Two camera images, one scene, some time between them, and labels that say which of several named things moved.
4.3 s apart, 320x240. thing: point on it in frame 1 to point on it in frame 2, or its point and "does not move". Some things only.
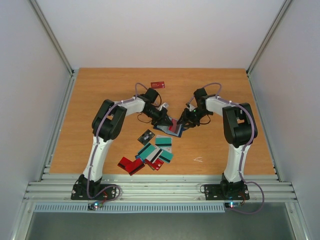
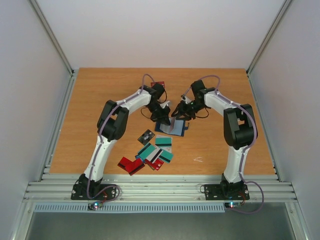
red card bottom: [130, 166] does not move
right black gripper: [188, 118] to [186, 110]
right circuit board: [232, 205] does not move
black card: [146, 137] does not move
